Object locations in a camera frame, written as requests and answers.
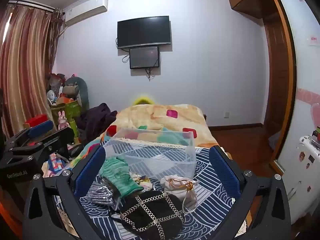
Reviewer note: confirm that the pink rabbit toy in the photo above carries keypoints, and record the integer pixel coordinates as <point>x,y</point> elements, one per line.
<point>63,121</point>

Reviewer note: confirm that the white air conditioner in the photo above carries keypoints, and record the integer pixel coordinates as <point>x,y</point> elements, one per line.
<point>86,8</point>

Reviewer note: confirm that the white appliance with stickers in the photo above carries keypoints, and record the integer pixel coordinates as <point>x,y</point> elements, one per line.
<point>303,180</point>

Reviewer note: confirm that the beige blanket with coloured squares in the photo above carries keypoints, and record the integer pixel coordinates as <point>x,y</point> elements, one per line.
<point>150,117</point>

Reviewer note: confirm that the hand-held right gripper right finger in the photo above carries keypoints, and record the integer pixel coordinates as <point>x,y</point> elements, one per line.
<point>225,172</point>

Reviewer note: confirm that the white wall outlet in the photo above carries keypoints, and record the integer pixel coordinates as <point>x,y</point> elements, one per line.
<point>226,114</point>

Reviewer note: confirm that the white sliding wardrobe door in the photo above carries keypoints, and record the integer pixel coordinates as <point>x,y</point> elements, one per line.
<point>302,65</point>

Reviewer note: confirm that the green knitted glove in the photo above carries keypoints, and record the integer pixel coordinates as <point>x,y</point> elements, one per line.
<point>117,175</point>

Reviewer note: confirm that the green cardboard box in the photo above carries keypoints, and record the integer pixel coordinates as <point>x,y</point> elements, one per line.
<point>68,111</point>

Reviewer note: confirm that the striped brown curtain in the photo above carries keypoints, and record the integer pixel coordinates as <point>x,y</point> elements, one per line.
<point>25,67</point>

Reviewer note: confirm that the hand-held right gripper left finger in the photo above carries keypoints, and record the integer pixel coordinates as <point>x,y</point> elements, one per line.
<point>88,170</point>

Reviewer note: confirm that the red box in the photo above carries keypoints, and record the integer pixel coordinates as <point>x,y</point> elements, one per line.
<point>36,121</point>

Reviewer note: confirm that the grey cloth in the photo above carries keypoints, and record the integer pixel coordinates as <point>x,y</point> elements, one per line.
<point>100,195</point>

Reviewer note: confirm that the red white door sticker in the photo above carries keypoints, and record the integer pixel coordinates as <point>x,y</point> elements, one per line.
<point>313,40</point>

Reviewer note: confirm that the dark purple garment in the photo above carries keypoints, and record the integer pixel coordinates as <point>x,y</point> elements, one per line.
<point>95,122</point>

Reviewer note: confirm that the green bottle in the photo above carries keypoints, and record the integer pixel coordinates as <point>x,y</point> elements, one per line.
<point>74,130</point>

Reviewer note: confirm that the clear plastic storage box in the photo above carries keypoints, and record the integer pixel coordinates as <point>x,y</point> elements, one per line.
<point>155,160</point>

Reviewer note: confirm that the wooden wardrobe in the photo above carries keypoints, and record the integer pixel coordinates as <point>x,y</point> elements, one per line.
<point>277,80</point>

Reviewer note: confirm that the small floral cloth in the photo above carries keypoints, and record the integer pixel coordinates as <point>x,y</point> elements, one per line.
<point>143,181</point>

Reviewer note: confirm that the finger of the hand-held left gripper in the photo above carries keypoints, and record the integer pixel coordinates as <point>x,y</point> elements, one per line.
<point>62,136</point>
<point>40,128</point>

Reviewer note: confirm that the curtain rod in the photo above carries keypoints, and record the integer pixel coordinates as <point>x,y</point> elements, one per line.
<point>32,5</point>

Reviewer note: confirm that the large black wall television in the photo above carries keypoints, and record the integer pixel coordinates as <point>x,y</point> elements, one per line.
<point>144,32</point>

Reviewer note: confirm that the yellow plush item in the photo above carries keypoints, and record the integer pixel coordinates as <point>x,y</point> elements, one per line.
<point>143,100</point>

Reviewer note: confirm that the small black wall monitor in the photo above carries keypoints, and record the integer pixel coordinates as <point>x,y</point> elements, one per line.
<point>144,57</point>

